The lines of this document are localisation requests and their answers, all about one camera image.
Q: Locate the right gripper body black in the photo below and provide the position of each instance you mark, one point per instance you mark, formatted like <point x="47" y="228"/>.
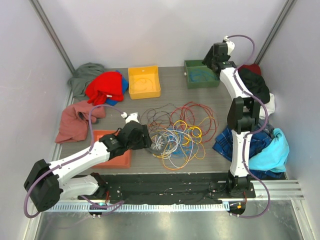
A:
<point x="208" y="59"/>

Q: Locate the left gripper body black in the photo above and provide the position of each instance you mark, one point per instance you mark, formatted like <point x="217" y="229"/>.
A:
<point x="141" y="142"/>

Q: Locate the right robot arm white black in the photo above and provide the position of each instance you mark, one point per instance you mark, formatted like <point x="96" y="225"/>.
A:
<point x="242" y="118"/>

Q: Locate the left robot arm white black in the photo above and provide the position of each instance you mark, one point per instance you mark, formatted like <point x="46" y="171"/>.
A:
<point x="47" y="183"/>

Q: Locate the green plastic bin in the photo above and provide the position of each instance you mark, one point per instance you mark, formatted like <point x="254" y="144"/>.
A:
<point x="199" y="75"/>

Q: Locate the orange plastic bin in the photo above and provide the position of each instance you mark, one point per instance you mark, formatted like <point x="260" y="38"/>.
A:
<point x="120" y="162"/>

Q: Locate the dark red cloth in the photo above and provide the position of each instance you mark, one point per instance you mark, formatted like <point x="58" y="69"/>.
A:
<point x="254" y="68"/>

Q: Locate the black cloth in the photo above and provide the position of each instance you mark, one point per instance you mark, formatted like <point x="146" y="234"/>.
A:
<point x="256" y="84"/>

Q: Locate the blue cloth under red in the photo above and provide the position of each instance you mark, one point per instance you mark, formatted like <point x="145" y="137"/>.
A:
<point x="124" y="87"/>

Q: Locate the yellow plastic bin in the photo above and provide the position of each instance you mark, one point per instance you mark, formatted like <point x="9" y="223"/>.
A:
<point x="144" y="82"/>

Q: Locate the pink cloth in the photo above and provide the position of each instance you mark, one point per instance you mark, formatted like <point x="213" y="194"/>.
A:
<point x="74" y="122"/>

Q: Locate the white cloth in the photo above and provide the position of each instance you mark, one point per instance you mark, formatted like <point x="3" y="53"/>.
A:
<point x="270" y="107"/>

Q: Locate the blue striped cloth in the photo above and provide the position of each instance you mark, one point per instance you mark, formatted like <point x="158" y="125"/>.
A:
<point x="224" y="146"/>

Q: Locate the grey blue cloth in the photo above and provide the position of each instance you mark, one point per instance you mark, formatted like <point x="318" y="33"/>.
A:
<point x="268" y="129"/>

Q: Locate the light blue cloth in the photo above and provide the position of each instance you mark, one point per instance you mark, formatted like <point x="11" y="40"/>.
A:
<point x="269" y="154"/>

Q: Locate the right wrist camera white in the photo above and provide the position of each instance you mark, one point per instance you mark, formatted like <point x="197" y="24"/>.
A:
<point x="230" y="45"/>

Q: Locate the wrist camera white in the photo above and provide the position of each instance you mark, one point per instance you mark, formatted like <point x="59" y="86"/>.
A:
<point x="230" y="45"/>
<point x="132" y="117"/>

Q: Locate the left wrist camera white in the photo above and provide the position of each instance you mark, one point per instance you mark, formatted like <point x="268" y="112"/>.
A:
<point x="132" y="117"/>

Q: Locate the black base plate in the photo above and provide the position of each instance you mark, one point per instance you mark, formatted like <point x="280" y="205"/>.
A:
<point x="150" y="189"/>

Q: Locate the right aluminium corner post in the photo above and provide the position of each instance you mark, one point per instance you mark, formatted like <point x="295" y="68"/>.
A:
<point x="284" y="13"/>

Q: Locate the aluminium corner post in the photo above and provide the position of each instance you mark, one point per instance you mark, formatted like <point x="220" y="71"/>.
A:
<point x="284" y="13"/>
<point x="52" y="33"/>

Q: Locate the slotted cable duct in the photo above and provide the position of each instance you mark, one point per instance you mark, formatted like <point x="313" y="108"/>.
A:
<point x="128" y="208"/>

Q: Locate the left aluminium corner post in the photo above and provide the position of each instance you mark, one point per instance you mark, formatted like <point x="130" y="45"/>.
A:
<point x="52" y="33"/>

